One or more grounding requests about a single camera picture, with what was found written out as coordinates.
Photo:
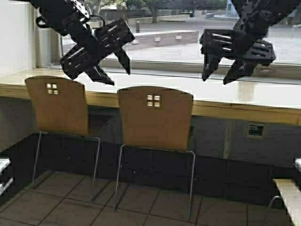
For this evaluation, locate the wooden chair square cutouts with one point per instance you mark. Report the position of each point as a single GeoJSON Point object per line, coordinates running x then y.
{"type": "Point", "coordinates": [156, 118]}

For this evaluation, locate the concrete outdoor bench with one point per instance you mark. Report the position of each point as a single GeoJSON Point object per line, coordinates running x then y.
{"type": "Point", "coordinates": [163, 38]}

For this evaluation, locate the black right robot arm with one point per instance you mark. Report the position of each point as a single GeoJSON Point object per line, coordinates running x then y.
{"type": "Point", "coordinates": [280, 9]}

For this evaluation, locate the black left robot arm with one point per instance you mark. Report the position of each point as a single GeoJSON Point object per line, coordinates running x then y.
{"type": "Point", "coordinates": [70, 17]}

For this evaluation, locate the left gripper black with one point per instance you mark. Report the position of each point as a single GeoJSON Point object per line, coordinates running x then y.
{"type": "Point", "coordinates": [71, 17]}

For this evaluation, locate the wall power outlet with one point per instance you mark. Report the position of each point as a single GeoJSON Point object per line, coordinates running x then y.
{"type": "Point", "coordinates": [255, 130]}

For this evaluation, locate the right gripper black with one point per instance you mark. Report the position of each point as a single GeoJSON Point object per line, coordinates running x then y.
{"type": "Point", "coordinates": [243, 43]}

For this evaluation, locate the robot base left corner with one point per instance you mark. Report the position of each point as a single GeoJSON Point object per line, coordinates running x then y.
{"type": "Point", "coordinates": [6, 174]}

